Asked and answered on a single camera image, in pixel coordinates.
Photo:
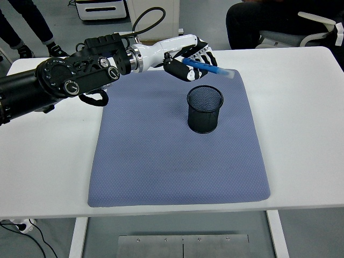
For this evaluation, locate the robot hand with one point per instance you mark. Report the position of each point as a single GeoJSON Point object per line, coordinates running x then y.
{"type": "Point", "coordinates": [166, 48]}

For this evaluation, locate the blue marker with clear cap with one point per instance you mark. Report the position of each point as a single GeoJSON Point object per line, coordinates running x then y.
{"type": "Point", "coordinates": [215, 70]}

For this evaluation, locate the black mesh pen holder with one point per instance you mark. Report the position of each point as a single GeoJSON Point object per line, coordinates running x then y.
{"type": "Point", "coordinates": [203, 119]}

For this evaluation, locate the cardboard box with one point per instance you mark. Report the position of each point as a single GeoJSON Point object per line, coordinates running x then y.
{"type": "Point", "coordinates": [150, 41]}

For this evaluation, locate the seated person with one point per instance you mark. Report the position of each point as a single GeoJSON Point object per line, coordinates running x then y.
{"type": "Point", "coordinates": [252, 21]}

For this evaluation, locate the blue-grey textured mat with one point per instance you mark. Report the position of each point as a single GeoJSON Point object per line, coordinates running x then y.
{"type": "Point", "coordinates": [174, 166]}

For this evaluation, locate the white and grey office chair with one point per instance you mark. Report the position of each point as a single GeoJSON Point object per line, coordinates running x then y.
{"type": "Point", "coordinates": [285, 39]}

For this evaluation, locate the standing person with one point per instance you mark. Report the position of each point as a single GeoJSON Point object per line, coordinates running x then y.
{"type": "Point", "coordinates": [29, 21]}

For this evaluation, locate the grey metal plate with screws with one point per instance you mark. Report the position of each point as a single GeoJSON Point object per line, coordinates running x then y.
{"type": "Point", "coordinates": [161, 247]}

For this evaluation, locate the white table leg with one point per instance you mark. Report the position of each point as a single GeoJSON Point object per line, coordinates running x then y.
{"type": "Point", "coordinates": [78, 236]}
{"type": "Point", "coordinates": [278, 233]}

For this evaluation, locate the white power strip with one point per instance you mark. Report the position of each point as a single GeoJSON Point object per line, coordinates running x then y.
{"type": "Point", "coordinates": [25, 225]}

